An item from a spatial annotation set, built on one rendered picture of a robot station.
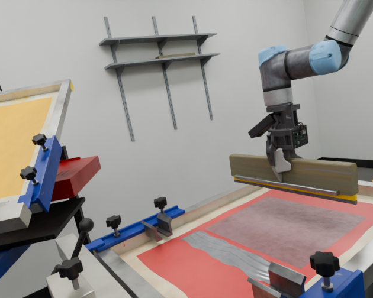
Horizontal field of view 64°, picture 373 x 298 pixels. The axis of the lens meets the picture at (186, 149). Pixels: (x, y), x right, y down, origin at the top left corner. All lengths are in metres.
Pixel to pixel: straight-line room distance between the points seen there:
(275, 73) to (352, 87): 3.72
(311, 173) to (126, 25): 2.41
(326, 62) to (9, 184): 1.01
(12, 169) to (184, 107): 2.16
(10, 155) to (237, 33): 2.97
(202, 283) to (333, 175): 0.40
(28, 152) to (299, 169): 0.94
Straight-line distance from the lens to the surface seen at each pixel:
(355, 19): 0.89
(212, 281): 0.72
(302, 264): 0.75
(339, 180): 0.79
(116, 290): 0.62
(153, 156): 2.89
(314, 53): 0.77
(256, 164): 0.94
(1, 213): 0.93
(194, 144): 3.14
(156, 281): 0.76
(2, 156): 1.30
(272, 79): 0.81
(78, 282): 0.59
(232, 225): 0.94
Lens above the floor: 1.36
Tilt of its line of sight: 10 degrees down
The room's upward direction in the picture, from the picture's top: 11 degrees counter-clockwise
